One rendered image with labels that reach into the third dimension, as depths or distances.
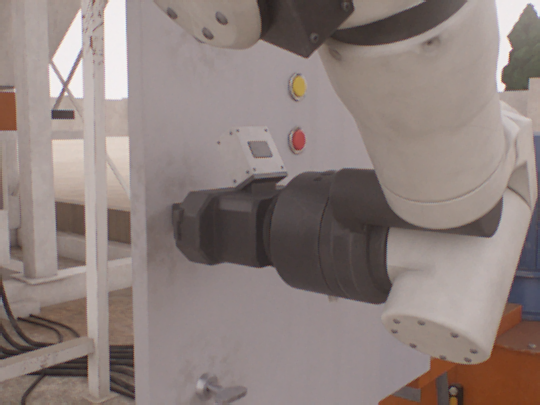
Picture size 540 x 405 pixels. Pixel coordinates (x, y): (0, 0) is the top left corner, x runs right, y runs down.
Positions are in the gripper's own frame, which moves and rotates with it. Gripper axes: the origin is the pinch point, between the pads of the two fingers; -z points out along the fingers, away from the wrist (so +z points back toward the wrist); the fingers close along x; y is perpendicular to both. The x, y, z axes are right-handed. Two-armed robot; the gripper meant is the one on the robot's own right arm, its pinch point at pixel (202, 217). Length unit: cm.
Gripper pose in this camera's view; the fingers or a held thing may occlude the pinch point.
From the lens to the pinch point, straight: 54.7
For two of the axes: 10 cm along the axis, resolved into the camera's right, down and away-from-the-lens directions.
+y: 0.0, 9.9, 1.2
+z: 7.7, 0.8, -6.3
